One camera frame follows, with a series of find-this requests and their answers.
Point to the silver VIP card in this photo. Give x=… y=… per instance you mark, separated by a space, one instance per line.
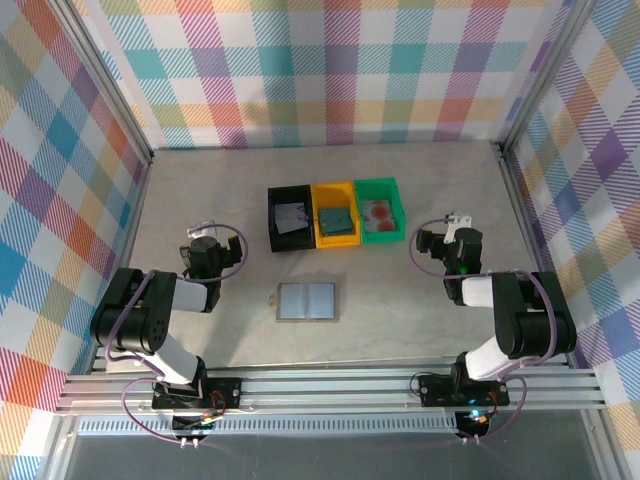
x=300 y=216
x=284 y=222

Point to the grey card holder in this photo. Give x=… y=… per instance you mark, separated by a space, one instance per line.
x=305 y=302

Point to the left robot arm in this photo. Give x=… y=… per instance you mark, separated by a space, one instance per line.
x=190 y=295

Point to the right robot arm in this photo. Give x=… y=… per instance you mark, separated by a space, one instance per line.
x=477 y=292

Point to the red circle card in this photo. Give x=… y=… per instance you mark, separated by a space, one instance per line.
x=377 y=209
x=385 y=226

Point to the teal card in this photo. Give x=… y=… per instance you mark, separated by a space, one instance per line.
x=336 y=221

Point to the green plastic bin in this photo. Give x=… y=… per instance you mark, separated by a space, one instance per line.
x=377 y=190

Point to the black plastic bin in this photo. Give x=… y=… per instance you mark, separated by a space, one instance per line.
x=290 y=195

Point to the yellow plastic bin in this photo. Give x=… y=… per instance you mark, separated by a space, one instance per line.
x=332 y=192

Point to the small black circuit board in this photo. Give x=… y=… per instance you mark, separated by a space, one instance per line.
x=192 y=425
x=477 y=420

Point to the aluminium side rail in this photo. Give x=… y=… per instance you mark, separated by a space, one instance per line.
x=125 y=240
x=534 y=250

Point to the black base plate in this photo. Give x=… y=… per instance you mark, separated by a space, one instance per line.
x=432 y=392
x=230 y=392

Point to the long aluminium frame rail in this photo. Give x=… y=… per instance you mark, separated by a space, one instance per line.
x=325 y=390

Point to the aluminium corner post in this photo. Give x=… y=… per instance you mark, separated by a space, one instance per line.
x=544 y=75
x=105 y=80

